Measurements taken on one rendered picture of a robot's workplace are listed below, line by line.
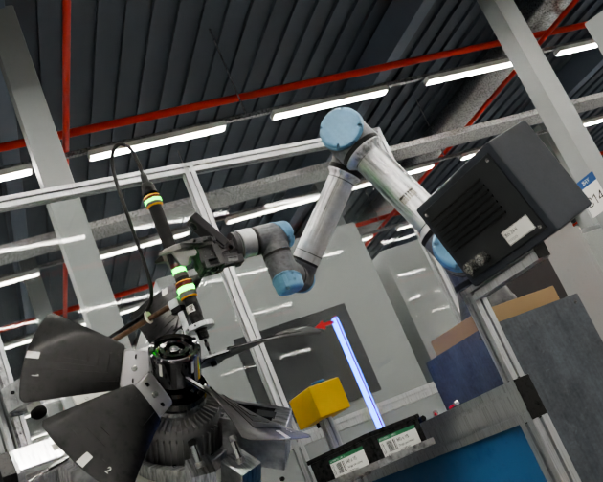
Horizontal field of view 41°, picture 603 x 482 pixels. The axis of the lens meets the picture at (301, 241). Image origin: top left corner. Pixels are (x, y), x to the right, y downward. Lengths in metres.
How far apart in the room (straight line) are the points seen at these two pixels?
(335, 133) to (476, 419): 0.79
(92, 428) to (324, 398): 0.76
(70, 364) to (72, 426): 0.28
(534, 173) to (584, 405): 0.73
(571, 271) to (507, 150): 4.85
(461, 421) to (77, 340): 0.90
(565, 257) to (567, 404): 4.34
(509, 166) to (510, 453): 0.60
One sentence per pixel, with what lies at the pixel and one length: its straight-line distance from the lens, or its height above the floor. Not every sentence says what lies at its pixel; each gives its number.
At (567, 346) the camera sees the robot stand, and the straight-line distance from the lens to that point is 2.00.
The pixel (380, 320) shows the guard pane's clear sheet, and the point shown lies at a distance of 2.99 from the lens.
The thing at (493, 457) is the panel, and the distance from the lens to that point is 1.74.
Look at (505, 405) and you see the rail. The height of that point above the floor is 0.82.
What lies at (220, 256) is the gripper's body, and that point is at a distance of 1.99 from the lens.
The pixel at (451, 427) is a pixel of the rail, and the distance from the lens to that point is 1.78.
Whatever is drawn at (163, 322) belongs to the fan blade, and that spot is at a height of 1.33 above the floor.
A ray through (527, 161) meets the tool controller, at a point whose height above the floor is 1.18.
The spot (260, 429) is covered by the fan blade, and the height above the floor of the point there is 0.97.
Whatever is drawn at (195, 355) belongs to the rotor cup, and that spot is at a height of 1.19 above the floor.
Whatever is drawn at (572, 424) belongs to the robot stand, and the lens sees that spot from 1.95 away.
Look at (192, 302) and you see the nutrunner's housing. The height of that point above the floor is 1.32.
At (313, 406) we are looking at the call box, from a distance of 2.24.
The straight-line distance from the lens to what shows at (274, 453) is 1.92.
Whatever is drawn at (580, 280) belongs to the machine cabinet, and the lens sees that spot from 6.25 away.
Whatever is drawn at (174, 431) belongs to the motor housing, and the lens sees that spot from 1.89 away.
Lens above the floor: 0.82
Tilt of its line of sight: 16 degrees up
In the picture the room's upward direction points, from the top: 23 degrees counter-clockwise
